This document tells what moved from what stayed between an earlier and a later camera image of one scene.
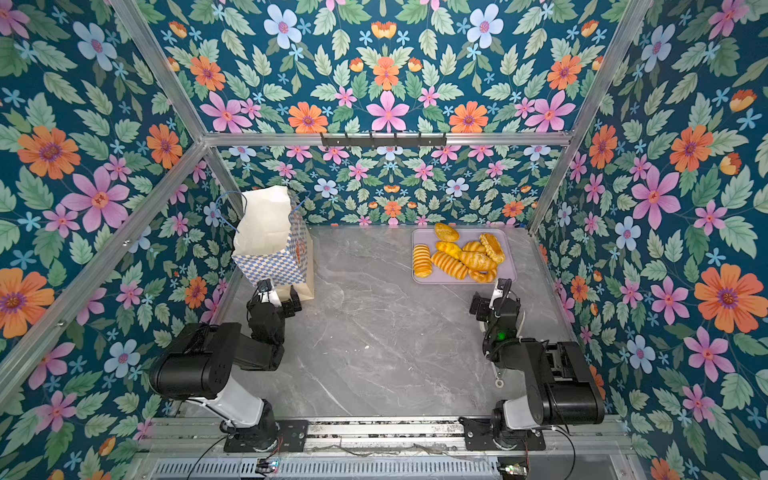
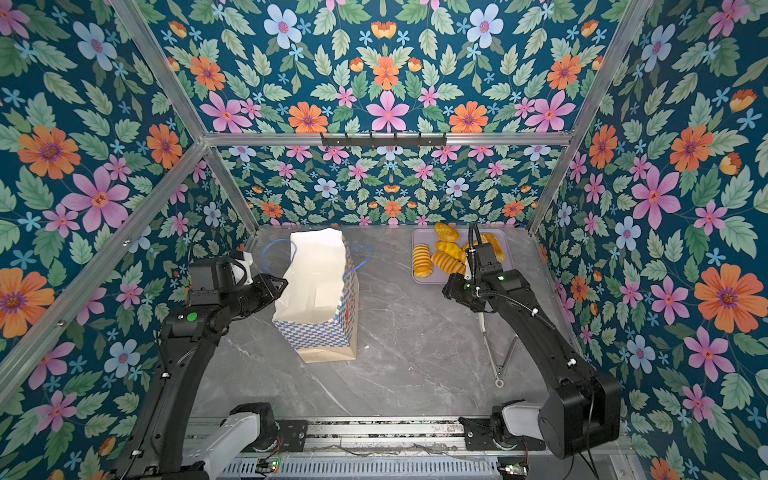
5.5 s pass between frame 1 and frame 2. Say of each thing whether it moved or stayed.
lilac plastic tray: stayed
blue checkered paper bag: moved
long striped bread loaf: stayed
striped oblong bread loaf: stayed
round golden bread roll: stayed
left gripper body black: moved
